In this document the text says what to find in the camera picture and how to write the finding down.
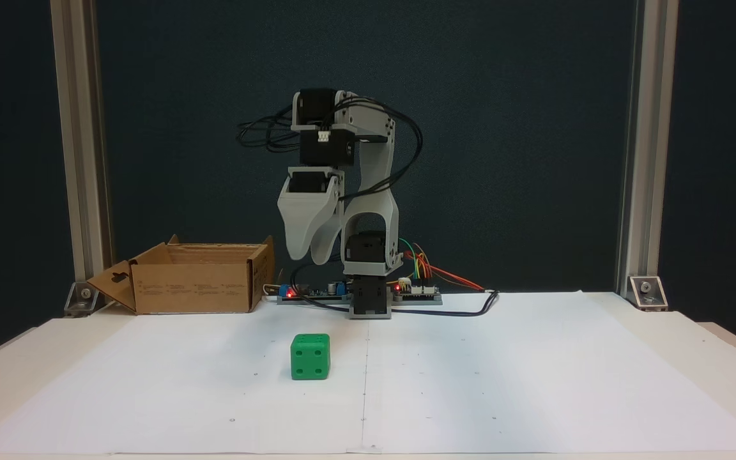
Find coloured jumper wires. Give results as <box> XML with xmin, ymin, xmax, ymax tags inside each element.
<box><xmin>399</xmin><ymin>238</ymin><xmax>436</xmax><ymax>283</ymax></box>

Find grey narrow gripper finger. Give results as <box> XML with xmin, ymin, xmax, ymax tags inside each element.
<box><xmin>310</xmin><ymin>198</ymin><xmax>344</xmax><ymax>266</ymax></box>

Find black board cable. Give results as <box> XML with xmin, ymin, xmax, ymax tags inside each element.
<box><xmin>287</xmin><ymin>256</ymin><xmax>344</xmax><ymax>301</ymax></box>

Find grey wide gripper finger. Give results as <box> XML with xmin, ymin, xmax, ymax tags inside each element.
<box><xmin>277</xmin><ymin>194</ymin><xmax>338</xmax><ymax>263</ymax></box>

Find black servo cable loop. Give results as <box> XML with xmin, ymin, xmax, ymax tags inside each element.
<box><xmin>236</xmin><ymin>105</ymin><xmax>302</xmax><ymax>154</ymax></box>
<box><xmin>341</xmin><ymin>96</ymin><xmax>424</xmax><ymax>200</ymax></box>

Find circuit board with jumper wires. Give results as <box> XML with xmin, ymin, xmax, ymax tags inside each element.
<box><xmin>394</xmin><ymin>278</ymin><xmax>443</xmax><ymax>305</ymax></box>

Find orange and red wires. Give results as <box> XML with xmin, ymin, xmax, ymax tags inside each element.
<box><xmin>405</xmin><ymin>251</ymin><xmax>487</xmax><ymax>292</ymax></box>

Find blue circuit board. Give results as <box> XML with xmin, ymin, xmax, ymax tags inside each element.
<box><xmin>277</xmin><ymin>281</ymin><xmax>351</xmax><ymax>305</ymax></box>

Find metal corner bracket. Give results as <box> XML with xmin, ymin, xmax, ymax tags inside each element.
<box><xmin>64</xmin><ymin>281</ymin><xmax>102</xmax><ymax>318</ymax></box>
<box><xmin>628</xmin><ymin>275</ymin><xmax>668</xmax><ymax>312</ymax></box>

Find brown cardboard box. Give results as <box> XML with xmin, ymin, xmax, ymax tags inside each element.
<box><xmin>87</xmin><ymin>234</ymin><xmax>276</xmax><ymax>315</ymax></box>

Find aluminium frame post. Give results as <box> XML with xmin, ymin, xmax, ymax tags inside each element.
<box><xmin>616</xmin><ymin>0</ymin><xmax>680</xmax><ymax>301</ymax></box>
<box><xmin>50</xmin><ymin>0</ymin><xmax>114</xmax><ymax>302</ymax></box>

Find green dice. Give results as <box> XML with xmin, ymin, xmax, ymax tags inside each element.
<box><xmin>291</xmin><ymin>333</ymin><xmax>331</xmax><ymax>381</ymax></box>

